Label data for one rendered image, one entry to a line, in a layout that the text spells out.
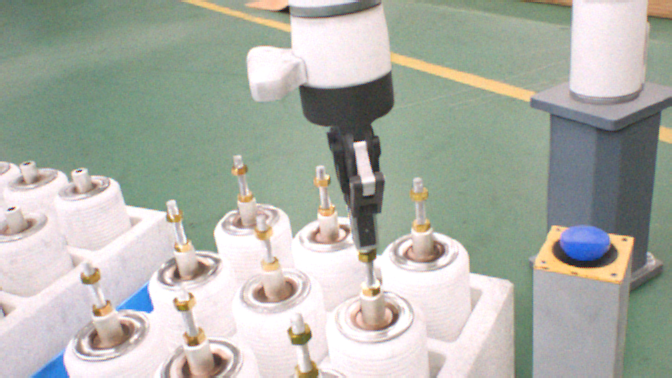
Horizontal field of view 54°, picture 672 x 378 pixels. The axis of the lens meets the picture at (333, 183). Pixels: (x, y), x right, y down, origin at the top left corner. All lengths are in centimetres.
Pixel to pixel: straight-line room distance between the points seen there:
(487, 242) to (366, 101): 74
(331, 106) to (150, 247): 61
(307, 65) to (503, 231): 80
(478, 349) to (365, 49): 35
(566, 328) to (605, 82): 43
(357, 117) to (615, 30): 51
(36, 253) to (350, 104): 58
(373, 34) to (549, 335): 31
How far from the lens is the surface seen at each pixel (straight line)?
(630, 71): 96
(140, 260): 104
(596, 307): 60
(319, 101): 50
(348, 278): 75
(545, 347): 64
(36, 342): 95
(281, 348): 68
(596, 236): 60
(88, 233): 103
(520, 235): 122
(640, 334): 103
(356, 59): 48
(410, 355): 62
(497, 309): 75
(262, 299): 68
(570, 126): 98
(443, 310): 71
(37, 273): 97
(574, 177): 100
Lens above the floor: 64
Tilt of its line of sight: 26 degrees down
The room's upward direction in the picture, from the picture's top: 8 degrees counter-clockwise
